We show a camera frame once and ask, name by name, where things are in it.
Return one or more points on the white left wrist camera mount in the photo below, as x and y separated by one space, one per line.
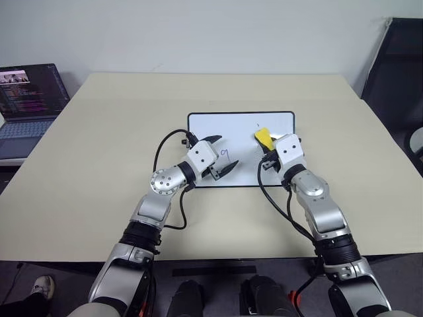
203 156

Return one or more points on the white sneaker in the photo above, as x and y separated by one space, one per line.
43 285

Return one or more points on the black-framed whiteboard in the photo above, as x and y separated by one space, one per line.
231 128

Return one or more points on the yellow whiteboard eraser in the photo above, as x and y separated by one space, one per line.
263 137

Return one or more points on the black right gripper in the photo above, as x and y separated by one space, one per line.
271 164

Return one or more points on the dark rounded shape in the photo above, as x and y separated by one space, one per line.
186 298
264 297

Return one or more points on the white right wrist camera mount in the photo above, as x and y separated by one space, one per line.
291 150

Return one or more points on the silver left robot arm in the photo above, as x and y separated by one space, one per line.
158 181

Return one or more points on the grey open laptop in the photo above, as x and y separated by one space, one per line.
29 89

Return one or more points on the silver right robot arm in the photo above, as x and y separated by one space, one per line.
310 188

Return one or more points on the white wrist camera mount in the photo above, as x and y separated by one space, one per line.
203 156
291 150

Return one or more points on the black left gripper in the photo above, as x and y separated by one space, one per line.
215 171

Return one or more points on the black trouser leg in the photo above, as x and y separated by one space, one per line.
23 305

